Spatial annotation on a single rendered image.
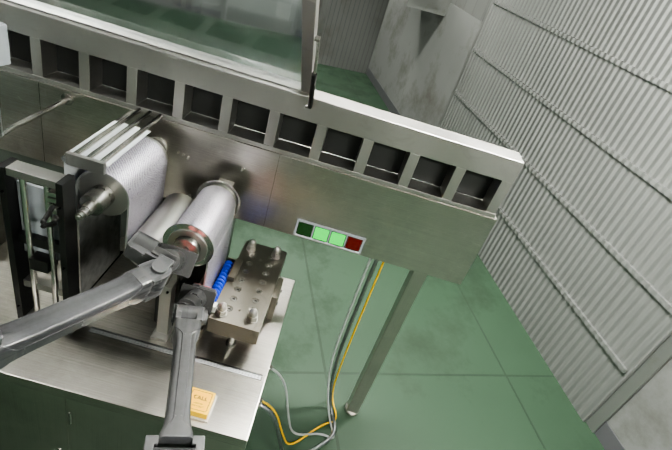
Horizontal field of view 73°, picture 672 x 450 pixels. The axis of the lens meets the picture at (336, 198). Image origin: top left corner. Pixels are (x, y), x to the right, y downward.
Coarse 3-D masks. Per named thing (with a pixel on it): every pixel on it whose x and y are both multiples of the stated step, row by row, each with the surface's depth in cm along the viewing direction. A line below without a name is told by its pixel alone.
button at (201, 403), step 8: (192, 392) 129; (200, 392) 129; (208, 392) 130; (192, 400) 127; (200, 400) 127; (208, 400) 128; (192, 408) 125; (200, 408) 125; (208, 408) 126; (200, 416) 125
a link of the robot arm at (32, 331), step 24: (144, 264) 101; (96, 288) 91; (120, 288) 94; (144, 288) 97; (48, 312) 82; (72, 312) 84; (96, 312) 88; (0, 336) 72; (24, 336) 77; (48, 336) 80; (0, 360) 74
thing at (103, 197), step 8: (88, 192) 120; (96, 192) 120; (104, 192) 121; (112, 192) 124; (80, 200) 119; (88, 200) 119; (96, 200) 119; (104, 200) 120; (112, 200) 124; (104, 208) 121
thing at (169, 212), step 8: (168, 200) 147; (176, 200) 148; (184, 200) 149; (192, 200) 152; (160, 208) 144; (168, 208) 143; (176, 208) 144; (184, 208) 147; (152, 216) 140; (160, 216) 139; (168, 216) 140; (176, 216) 142; (144, 224) 137; (152, 224) 135; (160, 224) 136; (168, 224) 138; (144, 232) 132; (152, 232) 132; (160, 232) 134; (160, 240) 132; (136, 264) 135
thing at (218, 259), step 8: (232, 224) 153; (224, 240) 147; (224, 248) 152; (216, 256) 142; (224, 256) 157; (208, 264) 133; (216, 264) 146; (208, 272) 137; (216, 272) 151; (208, 280) 141
